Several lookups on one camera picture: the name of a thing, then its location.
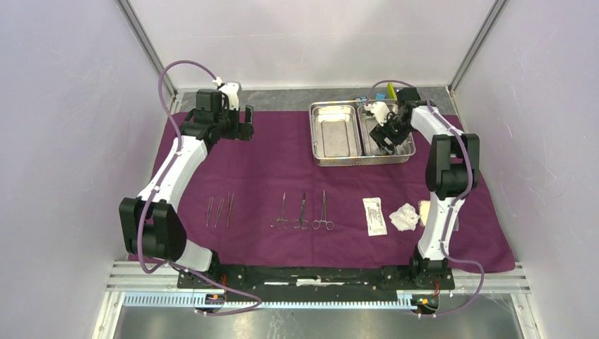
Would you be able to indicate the white gauze packet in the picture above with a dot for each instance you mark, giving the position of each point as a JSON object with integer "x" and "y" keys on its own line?
{"x": 405, "y": 218}

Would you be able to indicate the steel hemostat clamp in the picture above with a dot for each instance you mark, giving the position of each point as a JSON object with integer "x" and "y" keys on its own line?
{"x": 323, "y": 221}

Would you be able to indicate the aluminium frame rail left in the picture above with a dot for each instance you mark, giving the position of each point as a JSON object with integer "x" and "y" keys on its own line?
{"x": 142, "y": 134}

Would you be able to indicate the steel needle holder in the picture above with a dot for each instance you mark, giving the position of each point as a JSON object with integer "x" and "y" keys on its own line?
{"x": 280, "y": 220}

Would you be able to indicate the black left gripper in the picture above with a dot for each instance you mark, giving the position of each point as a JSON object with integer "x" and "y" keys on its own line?
{"x": 243, "y": 131}

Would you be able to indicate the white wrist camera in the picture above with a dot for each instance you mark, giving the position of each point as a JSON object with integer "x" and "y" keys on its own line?
{"x": 380, "y": 110}
{"x": 231, "y": 89}

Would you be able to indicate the aluminium frame post right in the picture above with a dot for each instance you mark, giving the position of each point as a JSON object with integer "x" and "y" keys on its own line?
{"x": 476, "y": 45}

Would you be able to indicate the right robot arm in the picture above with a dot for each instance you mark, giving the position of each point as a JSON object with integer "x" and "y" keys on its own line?
{"x": 451, "y": 171}

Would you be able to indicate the aluminium front frame rail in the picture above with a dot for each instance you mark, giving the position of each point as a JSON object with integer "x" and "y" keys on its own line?
{"x": 167, "y": 287}

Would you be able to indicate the steel surgical scissors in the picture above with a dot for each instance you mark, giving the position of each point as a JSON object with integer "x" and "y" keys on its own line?
{"x": 301, "y": 222}

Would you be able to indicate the steel forceps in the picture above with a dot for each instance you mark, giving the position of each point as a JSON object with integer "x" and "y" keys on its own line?
{"x": 219, "y": 212}
{"x": 230, "y": 201}

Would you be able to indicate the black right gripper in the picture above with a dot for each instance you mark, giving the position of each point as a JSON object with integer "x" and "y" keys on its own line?
{"x": 379, "y": 133}

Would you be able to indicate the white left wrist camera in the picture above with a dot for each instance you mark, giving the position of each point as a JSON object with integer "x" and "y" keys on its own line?
{"x": 231, "y": 89}

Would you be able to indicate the white gauze pad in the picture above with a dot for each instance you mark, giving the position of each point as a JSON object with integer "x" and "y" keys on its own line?
{"x": 423, "y": 210}

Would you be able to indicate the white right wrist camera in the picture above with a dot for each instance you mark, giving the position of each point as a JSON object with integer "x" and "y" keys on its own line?
{"x": 380, "y": 110}

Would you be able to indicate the green suture packet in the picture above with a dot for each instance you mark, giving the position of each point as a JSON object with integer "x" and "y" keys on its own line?
{"x": 376, "y": 225}

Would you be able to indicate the maroon cloth wrap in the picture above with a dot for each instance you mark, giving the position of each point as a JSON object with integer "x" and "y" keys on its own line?
{"x": 279, "y": 159}

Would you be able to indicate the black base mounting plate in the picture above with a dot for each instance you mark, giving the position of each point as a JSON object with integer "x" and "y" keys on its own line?
{"x": 318, "y": 284}

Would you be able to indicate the aluminium frame rail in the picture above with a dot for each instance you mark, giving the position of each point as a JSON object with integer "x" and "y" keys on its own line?
{"x": 167, "y": 287}
{"x": 142, "y": 134}

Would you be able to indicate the yellow-green plastic block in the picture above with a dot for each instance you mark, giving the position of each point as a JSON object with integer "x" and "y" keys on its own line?
{"x": 392, "y": 94}

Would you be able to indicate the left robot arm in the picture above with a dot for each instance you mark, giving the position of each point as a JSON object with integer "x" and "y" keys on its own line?
{"x": 149, "y": 222}

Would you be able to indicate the steel two-compartment tray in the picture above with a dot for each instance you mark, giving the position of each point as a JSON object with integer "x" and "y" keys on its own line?
{"x": 340, "y": 136}

